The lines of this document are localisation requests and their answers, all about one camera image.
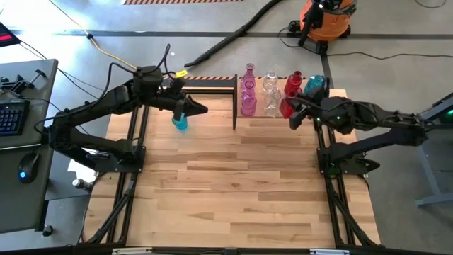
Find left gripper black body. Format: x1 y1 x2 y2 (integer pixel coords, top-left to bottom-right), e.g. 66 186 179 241
132 83 178 109

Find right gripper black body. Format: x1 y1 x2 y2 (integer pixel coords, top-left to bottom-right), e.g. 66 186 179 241
306 96 360 135

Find blue small round vase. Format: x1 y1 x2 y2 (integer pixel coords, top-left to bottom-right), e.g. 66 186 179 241
171 113 189 132

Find red square glass vase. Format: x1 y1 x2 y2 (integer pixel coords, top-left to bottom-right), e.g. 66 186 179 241
278 98 297 120

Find red ribbed bottle vase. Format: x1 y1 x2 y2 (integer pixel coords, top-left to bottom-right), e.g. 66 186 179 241
284 70 304 94

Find blue diamond-cut bottle vase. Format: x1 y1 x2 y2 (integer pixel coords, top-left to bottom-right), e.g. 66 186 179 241
303 74 326 96

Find clear faceted glass vase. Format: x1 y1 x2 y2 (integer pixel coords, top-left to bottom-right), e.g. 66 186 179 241
264 87 282 118

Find clear round glass vase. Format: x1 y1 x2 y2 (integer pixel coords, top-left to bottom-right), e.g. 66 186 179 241
263 70 280 91

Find pink ribbed bottle vase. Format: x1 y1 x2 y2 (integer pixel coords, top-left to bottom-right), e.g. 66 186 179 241
240 90 258 118

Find pink ribbed carafe vase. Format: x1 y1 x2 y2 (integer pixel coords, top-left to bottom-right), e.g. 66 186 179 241
241 62 257 86

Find black plate hazard-striped edge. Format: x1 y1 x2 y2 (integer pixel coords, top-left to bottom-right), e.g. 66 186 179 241
161 75 237 89

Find blue-grey metal table stand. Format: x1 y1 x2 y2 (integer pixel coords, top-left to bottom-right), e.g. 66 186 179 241
413 92 453 208

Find white paper sheet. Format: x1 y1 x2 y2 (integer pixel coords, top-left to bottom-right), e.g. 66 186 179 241
67 157 102 183

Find green-lit black device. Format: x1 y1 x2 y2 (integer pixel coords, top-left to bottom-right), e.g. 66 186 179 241
437 106 453 125

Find small bottle white cap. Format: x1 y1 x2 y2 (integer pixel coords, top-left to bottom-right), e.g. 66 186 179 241
71 178 93 192

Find grey desk top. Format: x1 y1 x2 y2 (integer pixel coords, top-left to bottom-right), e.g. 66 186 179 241
0 58 59 149
0 143 55 234

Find black desk clamp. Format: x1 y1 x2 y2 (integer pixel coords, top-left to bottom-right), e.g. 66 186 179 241
0 69 47 96

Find black keyboard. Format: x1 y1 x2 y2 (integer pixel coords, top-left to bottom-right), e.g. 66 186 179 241
0 99 31 137

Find black computer mouse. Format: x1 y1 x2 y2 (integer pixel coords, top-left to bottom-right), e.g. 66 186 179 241
16 152 41 184

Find dark screen red stripe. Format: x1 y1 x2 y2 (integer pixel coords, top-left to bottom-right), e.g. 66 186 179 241
0 21 21 49

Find wooden shelf black metal frame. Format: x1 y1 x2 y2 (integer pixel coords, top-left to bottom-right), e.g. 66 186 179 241
231 73 333 132

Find black vacuum power cord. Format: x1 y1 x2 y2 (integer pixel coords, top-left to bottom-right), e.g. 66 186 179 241
277 26 453 61

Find silver aluminium bracket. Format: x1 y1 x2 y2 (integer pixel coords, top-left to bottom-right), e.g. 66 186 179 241
112 247 153 255
309 249 350 255

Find thin black floor cable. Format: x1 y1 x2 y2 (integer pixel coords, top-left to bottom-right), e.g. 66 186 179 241
415 0 447 9

